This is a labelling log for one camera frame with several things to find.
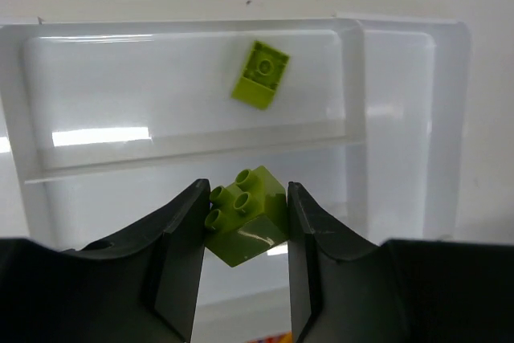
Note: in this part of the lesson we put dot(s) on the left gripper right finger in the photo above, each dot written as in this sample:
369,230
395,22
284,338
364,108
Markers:
343,288

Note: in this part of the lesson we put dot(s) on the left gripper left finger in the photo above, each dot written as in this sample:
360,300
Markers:
139,284

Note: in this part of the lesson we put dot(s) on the dark green small lego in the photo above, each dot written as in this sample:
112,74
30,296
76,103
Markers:
247,217

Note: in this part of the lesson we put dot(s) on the orange yellow lego brick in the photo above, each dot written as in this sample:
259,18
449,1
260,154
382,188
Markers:
279,338

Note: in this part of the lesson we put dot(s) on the white compartment tray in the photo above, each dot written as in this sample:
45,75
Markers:
106,122

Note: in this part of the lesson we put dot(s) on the green lego in tray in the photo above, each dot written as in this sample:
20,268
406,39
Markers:
261,76

